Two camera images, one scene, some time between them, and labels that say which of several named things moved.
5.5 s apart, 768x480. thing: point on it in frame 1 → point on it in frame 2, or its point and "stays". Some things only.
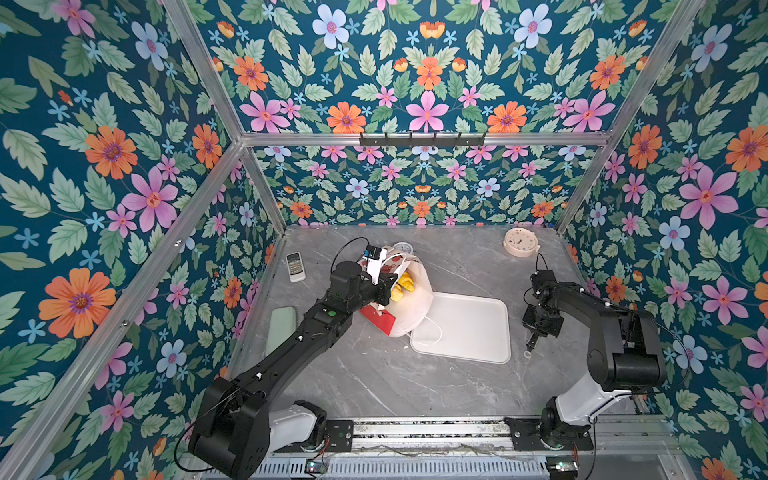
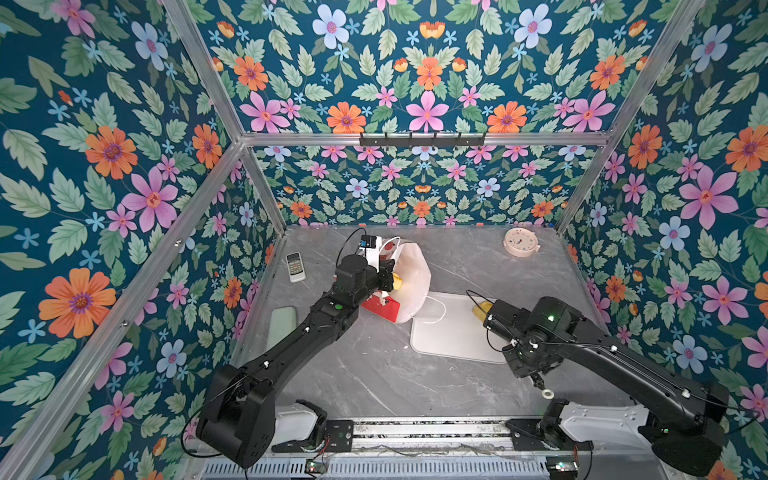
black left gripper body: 369,292 → 374,280
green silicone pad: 283,323 stays
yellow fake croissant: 407,282 → 481,313
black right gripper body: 541,321 → 515,345
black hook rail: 421,142 stays
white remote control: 295,267 stays
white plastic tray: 465,326 stays
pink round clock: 520,242 stays
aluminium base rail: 487,437 stays
